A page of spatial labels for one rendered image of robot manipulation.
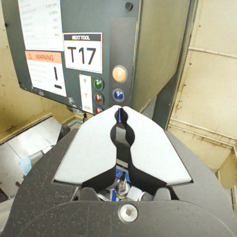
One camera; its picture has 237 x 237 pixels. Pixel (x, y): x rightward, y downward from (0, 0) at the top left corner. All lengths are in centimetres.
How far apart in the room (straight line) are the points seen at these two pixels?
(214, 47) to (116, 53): 106
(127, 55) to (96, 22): 8
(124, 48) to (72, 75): 14
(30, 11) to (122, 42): 26
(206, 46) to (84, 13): 106
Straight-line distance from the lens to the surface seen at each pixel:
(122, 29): 24
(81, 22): 29
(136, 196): 62
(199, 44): 124
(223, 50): 126
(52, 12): 35
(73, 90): 34
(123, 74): 23
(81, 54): 29
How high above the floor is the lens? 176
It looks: 33 degrees down
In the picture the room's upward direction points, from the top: 3 degrees clockwise
